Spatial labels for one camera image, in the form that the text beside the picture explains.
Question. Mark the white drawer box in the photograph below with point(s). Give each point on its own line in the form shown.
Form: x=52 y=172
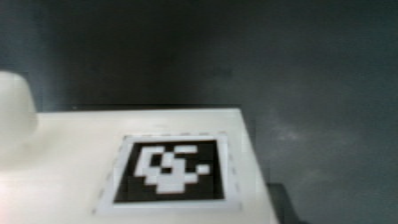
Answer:
x=127 y=167

